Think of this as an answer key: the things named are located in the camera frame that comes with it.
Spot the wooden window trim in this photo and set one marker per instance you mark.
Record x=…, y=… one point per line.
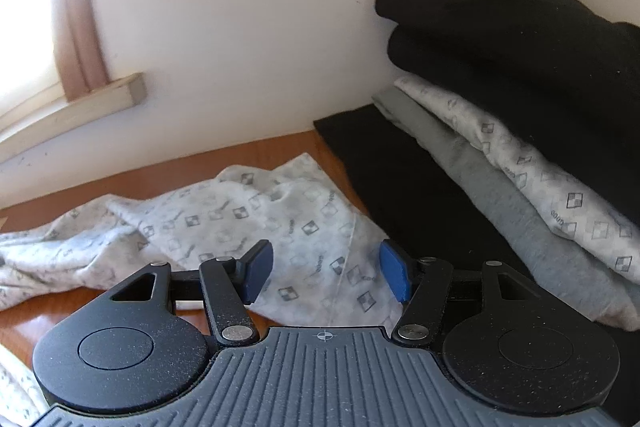
x=75, y=32

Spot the cream window sill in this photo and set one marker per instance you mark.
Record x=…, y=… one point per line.
x=75, y=112

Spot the folded grey garment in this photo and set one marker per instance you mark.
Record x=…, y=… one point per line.
x=480, y=187

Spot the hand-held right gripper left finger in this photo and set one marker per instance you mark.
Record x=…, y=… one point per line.
x=257, y=272

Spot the folded black clothes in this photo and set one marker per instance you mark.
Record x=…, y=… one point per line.
x=500, y=37

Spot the white printed pajama pants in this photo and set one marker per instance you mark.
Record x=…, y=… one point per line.
x=210, y=217

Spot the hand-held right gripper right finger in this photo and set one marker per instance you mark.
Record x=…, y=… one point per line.
x=395, y=274

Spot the folded white printed garment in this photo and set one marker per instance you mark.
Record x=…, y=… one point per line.
x=550, y=187

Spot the flat black cloth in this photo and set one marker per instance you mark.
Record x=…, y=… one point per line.
x=400, y=177

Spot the white framed window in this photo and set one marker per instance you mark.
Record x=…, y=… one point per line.
x=20, y=7

